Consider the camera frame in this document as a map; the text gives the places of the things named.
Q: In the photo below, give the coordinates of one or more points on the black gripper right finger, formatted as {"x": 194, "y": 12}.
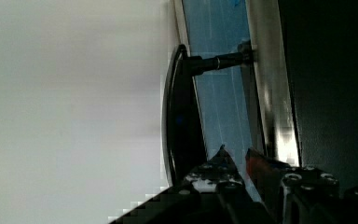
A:
{"x": 265, "y": 173}

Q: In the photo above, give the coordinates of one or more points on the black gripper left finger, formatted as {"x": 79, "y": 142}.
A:
{"x": 220, "y": 169}

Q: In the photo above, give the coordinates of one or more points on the black oven door handle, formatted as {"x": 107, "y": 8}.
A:
{"x": 182, "y": 132}

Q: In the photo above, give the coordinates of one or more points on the black toaster oven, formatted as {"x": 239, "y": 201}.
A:
{"x": 299, "y": 101}

